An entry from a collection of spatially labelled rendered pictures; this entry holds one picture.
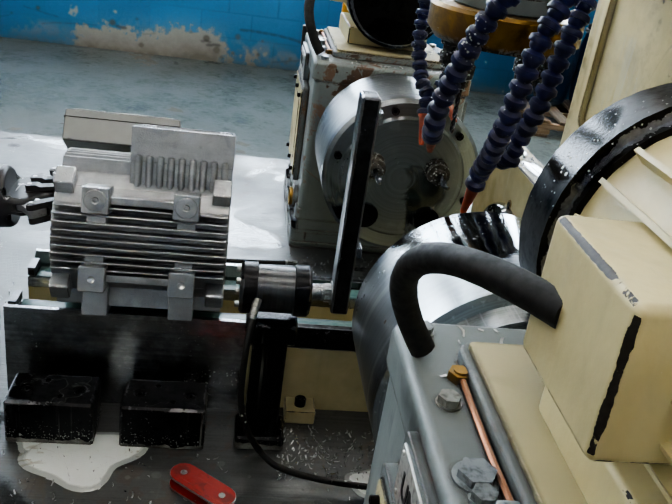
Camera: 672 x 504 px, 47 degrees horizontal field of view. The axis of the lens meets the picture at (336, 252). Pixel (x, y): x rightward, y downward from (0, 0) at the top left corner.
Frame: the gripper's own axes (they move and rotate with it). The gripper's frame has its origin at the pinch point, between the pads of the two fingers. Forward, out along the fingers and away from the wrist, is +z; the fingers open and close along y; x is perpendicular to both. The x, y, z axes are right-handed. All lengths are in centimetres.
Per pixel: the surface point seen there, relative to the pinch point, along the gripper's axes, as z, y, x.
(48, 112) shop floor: -112, 372, 94
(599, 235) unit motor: 28, -60, -21
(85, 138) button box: -12.7, 24.1, 0.7
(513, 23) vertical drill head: 40.6, -7.2, -20.6
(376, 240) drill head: 31.2, 22.7, 18.7
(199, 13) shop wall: -34, 555, 68
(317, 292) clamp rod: 19.1, -12.8, 8.0
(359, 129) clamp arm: 23.5, -13.3, -11.3
